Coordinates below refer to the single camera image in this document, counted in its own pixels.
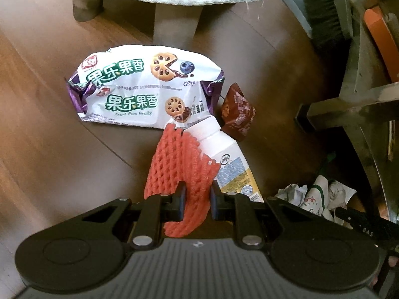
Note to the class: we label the yellow white milk bottle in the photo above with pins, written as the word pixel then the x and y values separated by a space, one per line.
pixel 234 174

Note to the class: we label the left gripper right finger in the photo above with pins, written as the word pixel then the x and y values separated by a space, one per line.
pixel 216 201

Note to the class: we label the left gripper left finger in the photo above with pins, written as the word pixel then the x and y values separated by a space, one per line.
pixel 178 203

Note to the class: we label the white crumpled tissue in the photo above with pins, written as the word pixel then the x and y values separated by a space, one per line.
pixel 339 196

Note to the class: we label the red foam fruit net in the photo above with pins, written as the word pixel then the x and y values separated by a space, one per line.
pixel 178 158

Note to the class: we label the green white paper cup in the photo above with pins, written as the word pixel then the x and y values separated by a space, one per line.
pixel 317 198

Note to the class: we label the dark red snack wrapper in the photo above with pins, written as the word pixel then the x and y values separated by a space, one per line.
pixel 237 113

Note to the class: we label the white purple biscuit bag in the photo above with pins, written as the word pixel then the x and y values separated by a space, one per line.
pixel 146 86

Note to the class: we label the grey chair base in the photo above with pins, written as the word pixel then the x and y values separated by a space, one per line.
pixel 357 43

